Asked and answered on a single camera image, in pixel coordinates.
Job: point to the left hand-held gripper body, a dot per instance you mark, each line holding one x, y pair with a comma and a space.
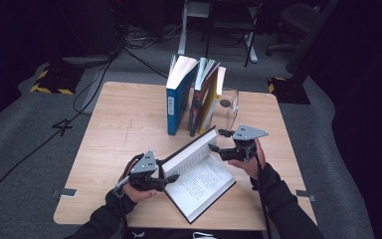
144, 179

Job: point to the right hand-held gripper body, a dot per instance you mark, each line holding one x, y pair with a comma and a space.
243, 151

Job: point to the clear acrylic book rack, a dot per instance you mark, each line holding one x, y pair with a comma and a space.
227, 109

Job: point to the black book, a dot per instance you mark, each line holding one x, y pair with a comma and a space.
199, 179

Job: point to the dark red book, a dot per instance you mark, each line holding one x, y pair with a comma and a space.
197, 106

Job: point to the blue book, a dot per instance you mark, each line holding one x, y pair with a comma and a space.
177, 99

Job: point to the person's left hand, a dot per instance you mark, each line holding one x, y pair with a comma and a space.
139, 195

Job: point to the person's right hand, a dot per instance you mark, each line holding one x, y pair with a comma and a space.
255, 166

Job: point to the person's dark clothing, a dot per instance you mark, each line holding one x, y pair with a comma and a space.
165, 234

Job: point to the yellow black striped stand base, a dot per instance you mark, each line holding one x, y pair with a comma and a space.
54, 81
288, 91

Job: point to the black floor tape mark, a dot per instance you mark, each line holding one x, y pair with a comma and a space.
62, 126

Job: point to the dark office chair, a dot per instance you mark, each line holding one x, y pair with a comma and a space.
295, 23

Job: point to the grey round stand base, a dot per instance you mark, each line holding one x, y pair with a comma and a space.
86, 60

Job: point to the white desk frame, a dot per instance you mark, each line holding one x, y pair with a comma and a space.
182, 33

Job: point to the black metal chair frame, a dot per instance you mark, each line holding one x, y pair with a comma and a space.
232, 23

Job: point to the dark slanted stand post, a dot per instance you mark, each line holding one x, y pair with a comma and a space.
311, 36

